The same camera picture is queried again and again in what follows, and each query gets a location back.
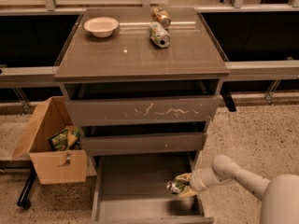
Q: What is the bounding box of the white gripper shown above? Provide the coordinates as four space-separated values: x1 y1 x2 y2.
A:
175 169 207 198

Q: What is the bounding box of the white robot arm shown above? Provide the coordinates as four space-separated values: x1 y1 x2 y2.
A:
167 155 299 224

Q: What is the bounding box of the bottom grey drawer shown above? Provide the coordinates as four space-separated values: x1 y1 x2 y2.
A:
91 152 214 224

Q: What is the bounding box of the grey drawer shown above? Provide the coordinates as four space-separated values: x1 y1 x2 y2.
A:
65 96 219 127
82 133 206 156
91 152 214 224

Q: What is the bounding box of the top grey drawer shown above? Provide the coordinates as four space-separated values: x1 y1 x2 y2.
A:
65 96 219 127

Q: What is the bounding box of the grey drawer cabinet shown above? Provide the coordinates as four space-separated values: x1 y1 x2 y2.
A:
53 6 231 224

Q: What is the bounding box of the middle grey drawer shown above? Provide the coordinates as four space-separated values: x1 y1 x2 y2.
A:
82 133 206 156

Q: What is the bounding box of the silver green soda can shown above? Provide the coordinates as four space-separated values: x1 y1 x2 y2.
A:
149 21 170 48

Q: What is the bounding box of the orange soda can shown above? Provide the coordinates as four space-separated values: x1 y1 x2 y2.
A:
151 7 171 29

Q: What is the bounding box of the green snack bag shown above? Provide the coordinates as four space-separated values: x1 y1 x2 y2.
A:
49 126 81 151

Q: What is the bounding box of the cardboard box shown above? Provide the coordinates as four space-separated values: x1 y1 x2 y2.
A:
12 96 88 184

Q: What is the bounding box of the black table leg with caster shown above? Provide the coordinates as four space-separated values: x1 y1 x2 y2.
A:
17 169 36 210

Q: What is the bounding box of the white bowl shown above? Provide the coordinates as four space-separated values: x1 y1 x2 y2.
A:
83 17 119 38

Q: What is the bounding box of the grey metal rail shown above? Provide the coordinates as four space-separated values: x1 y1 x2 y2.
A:
0 60 299 89

